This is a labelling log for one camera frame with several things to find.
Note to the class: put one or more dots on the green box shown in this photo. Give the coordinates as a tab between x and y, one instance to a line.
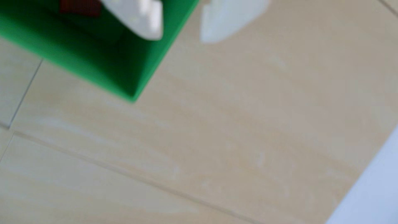
93	53

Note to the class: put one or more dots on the red block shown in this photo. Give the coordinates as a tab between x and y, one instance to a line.
80	6

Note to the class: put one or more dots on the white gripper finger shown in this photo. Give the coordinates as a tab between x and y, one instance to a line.
228	18
136	17

